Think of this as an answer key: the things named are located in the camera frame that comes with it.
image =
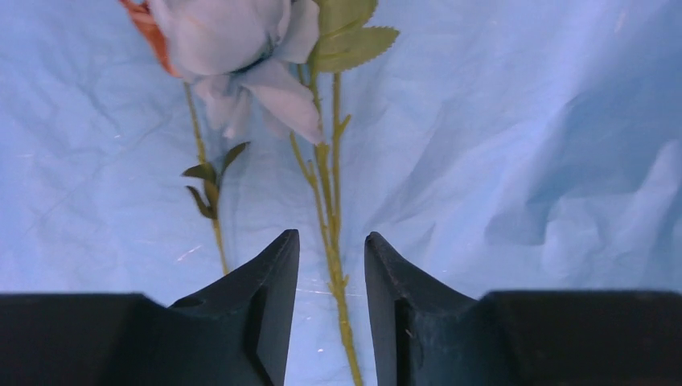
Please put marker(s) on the blue paper flower bouquet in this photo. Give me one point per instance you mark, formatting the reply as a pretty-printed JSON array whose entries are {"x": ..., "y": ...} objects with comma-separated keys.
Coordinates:
[{"x": 497, "y": 145}]

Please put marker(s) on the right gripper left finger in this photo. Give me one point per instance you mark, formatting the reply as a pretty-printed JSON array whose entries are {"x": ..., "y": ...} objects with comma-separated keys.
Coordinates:
[{"x": 235, "y": 331}]

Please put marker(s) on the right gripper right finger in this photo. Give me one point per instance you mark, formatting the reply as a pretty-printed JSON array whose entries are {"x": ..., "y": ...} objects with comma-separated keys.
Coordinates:
[{"x": 425, "y": 333}]

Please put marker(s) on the light blue flower stem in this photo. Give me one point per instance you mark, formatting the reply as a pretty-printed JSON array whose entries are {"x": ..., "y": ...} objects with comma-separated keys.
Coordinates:
[{"x": 287, "y": 57}]

